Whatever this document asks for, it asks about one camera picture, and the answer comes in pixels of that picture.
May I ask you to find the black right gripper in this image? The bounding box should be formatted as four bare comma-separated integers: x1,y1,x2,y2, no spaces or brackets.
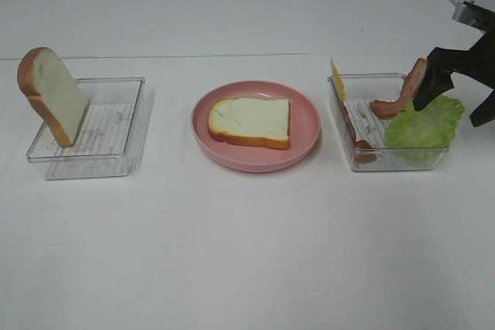
413,32,495,127

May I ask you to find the green lettuce leaf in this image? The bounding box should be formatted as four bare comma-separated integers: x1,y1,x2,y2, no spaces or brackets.
384,95,465,162

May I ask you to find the bacon strip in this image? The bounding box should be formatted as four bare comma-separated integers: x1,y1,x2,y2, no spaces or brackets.
369,58,428,120
342,104,377,164

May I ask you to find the clear right plastic tray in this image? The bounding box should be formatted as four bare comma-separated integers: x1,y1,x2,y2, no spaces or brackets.
327,73,449,172

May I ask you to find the clear plastic tray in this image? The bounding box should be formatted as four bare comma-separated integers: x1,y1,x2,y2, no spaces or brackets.
327,73,449,172
26,77,149,180

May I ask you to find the yellow cheese slice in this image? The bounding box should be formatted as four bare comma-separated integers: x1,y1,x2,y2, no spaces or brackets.
330,58,347,102

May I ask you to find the bread slice on plate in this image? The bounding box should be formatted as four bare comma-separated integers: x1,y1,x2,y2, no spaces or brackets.
207,97,290,150

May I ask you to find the pink round plate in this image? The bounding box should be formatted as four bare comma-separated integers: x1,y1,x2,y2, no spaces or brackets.
191,80,321,172

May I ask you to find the clear left plastic tray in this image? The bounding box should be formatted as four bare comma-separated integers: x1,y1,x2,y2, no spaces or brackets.
26,77,149,180

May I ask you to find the upright bread slice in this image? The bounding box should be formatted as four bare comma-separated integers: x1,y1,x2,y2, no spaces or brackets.
17,47,88,148

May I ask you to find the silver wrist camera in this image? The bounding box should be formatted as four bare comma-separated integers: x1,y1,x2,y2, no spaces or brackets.
452,1,495,32

